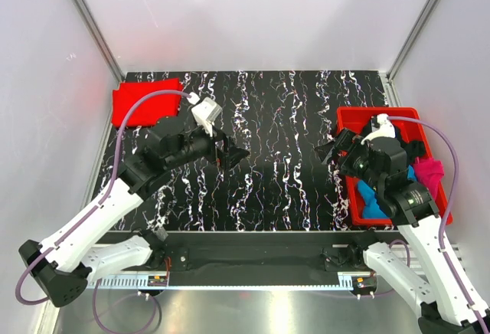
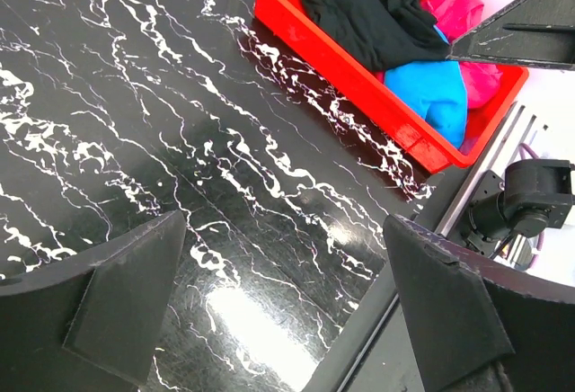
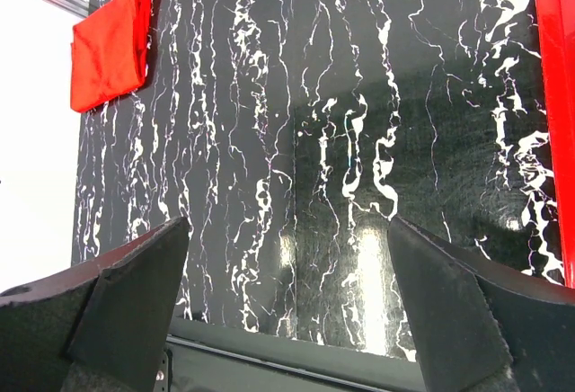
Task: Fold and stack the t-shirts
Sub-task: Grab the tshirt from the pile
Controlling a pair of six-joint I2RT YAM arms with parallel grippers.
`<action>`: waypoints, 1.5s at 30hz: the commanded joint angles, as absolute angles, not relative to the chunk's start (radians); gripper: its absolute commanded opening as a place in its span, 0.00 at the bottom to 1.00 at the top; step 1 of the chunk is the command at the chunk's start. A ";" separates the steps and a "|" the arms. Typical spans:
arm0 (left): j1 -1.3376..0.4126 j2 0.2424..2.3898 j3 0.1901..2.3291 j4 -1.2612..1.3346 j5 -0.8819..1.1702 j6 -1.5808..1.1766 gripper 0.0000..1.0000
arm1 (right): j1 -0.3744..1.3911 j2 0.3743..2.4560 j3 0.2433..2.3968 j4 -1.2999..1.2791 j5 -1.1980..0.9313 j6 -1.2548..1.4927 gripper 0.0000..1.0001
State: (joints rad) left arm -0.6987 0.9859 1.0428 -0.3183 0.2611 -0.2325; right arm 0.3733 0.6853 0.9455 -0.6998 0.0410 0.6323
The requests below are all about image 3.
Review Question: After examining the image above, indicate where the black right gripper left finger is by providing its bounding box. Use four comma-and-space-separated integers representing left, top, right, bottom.
1, 218, 189, 391

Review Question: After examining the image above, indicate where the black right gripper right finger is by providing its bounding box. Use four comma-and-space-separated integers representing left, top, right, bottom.
387, 217, 574, 391

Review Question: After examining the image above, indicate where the folded red t shirt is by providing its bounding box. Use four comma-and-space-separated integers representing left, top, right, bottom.
70, 0, 152, 113

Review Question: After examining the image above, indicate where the red plastic bin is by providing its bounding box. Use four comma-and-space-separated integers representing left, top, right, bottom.
535, 0, 574, 288

